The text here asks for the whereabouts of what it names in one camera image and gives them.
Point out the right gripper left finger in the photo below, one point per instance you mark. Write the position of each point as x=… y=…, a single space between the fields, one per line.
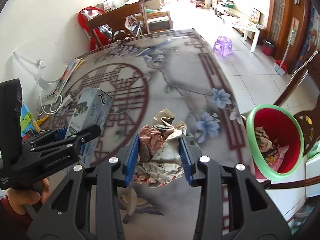
x=85 y=204

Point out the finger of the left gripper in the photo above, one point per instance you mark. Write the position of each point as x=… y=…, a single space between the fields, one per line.
x=45 y=138
x=70 y=145

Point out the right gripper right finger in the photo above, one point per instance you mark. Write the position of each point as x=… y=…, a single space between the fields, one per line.
x=233 y=205

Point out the blue white carton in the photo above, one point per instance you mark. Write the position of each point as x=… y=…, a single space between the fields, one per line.
x=91 y=109

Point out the newspaper ball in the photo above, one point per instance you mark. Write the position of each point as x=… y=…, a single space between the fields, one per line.
x=159 y=161

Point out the red green trash bin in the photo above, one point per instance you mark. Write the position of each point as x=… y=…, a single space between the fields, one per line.
x=276 y=142

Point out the left hand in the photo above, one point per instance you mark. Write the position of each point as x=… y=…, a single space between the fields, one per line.
x=19 y=198

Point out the yellow plastic tool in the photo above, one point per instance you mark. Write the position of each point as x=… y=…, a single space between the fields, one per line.
x=41 y=121

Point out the blue toy block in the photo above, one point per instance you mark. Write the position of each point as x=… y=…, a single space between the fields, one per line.
x=29 y=127

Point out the white usb charger plug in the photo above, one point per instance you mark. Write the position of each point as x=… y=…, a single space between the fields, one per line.
x=67 y=100

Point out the white desk lamp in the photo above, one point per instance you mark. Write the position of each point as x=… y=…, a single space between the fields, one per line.
x=46 y=76

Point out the stack of magazines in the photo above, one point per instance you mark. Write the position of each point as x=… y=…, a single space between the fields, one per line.
x=70 y=68

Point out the red bag on chair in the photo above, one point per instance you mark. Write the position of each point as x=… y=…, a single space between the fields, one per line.
x=96 y=37

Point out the wooden chair far side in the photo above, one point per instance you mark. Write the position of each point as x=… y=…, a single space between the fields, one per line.
x=116 y=19

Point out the wooden chair near bin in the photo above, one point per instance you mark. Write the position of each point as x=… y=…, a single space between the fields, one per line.
x=302 y=97

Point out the dustpan with broom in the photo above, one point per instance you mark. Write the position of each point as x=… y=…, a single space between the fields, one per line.
x=279 y=65

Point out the wooden sofa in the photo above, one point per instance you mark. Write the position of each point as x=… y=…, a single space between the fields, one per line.
x=158 y=19

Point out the purple plastic stool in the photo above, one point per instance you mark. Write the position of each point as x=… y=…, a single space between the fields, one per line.
x=223 y=46

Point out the red small waste bin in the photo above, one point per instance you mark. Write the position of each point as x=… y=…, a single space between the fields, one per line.
x=268 y=47

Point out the white coffee table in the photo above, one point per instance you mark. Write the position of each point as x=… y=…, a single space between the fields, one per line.
x=245 y=25

